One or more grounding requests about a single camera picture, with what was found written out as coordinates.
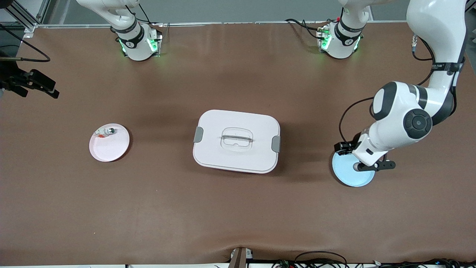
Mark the aluminium frame post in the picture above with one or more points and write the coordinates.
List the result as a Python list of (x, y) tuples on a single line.
[(30, 26)]

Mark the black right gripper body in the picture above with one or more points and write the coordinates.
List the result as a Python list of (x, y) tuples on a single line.
[(10, 79)]

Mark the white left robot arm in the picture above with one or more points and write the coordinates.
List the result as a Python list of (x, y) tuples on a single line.
[(401, 111)]

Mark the light blue round plate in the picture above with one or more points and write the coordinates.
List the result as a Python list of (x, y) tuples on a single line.
[(349, 176)]

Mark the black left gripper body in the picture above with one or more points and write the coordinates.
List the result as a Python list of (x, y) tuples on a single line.
[(350, 145)]

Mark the pink round plate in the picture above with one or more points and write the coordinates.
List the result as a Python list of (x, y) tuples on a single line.
[(109, 149)]

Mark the brown table mat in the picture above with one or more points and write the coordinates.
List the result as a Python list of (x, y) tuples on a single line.
[(238, 216)]

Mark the white lunch box grey clips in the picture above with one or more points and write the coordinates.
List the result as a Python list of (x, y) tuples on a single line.
[(238, 160)]

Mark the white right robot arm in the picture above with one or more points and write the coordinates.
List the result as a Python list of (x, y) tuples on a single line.
[(134, 46)]

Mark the brown camera mount post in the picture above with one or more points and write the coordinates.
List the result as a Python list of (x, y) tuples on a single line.
[(238, 258)]

